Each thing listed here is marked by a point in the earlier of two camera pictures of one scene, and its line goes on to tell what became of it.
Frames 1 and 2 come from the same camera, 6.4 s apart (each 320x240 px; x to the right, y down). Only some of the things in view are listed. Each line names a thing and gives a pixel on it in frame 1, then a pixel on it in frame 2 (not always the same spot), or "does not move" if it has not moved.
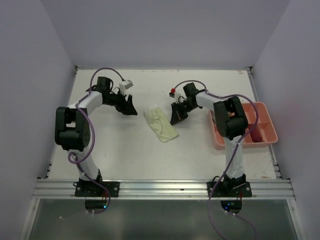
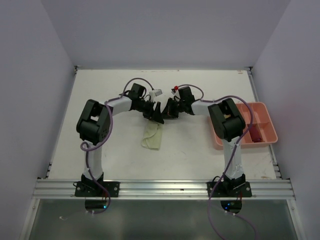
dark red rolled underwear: x=256 y=133 does not move
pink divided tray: x=261 y=130 does not move
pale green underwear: x=157 y=121 → x=151 y=139
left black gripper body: x=117 y=100 → x=146 y=107
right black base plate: x=229 y=189 does not move
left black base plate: x=88 y=189 does not move
